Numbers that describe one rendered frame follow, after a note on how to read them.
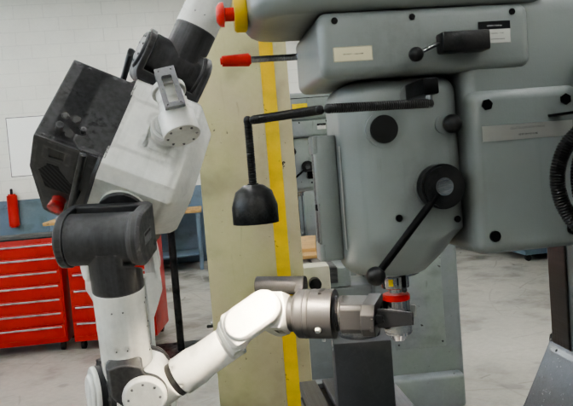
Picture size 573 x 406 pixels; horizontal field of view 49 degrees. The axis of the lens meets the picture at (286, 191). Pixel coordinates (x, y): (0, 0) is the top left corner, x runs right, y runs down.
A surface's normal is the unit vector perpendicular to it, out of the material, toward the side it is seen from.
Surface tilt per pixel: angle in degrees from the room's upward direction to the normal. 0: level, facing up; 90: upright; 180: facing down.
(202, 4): 88
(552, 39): 90
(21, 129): 90
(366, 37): 90
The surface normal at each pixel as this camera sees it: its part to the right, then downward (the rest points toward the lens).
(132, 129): 0.38, -0.51
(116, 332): 0.14, 0.23
